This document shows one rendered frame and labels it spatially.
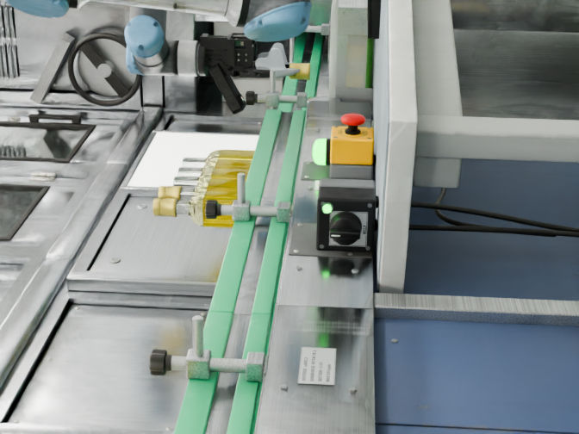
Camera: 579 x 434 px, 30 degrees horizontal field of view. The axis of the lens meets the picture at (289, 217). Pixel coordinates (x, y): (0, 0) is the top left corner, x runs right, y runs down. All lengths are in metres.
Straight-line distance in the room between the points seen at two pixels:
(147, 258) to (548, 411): 1.12
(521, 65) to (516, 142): 1.75
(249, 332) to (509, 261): 0.42
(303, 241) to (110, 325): 0.57
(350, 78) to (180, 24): 0.94
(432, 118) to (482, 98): 1.75
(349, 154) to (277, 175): 0.15
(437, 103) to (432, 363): 0.34
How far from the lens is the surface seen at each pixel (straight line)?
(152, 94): 3.14
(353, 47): 2.22
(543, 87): 3.12
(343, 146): 1.75
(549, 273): 1.54
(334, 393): 1.18
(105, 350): 1.91
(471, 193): 1.80
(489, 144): 1.35
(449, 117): 1.36
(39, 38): 3.19
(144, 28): 2.20
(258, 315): 1.37
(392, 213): 1.35
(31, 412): 1.76
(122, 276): 2.07
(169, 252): 2.18
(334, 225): 1.47
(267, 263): 1.51
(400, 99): 1.31
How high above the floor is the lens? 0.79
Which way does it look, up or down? 3 degrees up
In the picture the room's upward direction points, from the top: 88 degrees counter-clockwise
